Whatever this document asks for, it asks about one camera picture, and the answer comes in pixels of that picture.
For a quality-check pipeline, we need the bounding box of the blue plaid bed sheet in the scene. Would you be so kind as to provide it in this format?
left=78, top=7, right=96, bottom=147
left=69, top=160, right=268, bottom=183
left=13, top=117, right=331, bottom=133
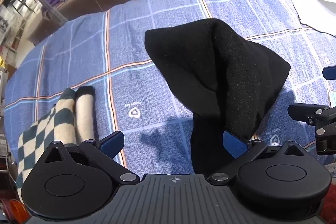
left=4, top=0, right=336, bottom=174

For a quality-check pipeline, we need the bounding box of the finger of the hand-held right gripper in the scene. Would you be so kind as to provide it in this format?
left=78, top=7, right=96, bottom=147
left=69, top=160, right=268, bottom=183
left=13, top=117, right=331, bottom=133
left=322, top=66, right=336, bottom=81
left=287, top=104, right=336, bottom=155

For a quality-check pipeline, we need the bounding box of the red patterned cloth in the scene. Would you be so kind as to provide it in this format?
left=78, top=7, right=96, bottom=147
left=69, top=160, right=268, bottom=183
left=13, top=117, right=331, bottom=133
left=322, top=162, right=336, bottom=215

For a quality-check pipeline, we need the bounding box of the black knit garment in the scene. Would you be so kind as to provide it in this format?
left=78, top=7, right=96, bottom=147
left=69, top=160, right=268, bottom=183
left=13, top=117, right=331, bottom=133
left=144, top=18, right=291, bottom=176

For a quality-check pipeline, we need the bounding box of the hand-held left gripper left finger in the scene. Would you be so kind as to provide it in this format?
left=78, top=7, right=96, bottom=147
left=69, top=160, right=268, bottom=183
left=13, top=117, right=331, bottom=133
left=43, top=131, right=140, bottom=185

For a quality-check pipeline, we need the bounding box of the green and cream checkered cloth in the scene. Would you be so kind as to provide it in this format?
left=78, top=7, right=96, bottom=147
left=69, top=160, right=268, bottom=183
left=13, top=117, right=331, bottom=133
left=15, top=86, right=96, bottom=203

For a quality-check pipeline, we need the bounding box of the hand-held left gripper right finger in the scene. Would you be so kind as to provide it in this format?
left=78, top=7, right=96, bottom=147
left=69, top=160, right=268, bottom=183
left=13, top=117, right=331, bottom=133
left=209, top=130, right=306, bottom=185

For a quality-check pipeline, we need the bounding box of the orange round object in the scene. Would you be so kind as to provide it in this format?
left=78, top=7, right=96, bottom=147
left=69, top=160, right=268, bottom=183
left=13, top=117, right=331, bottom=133
left=0, top=197, right=30, bottom=224

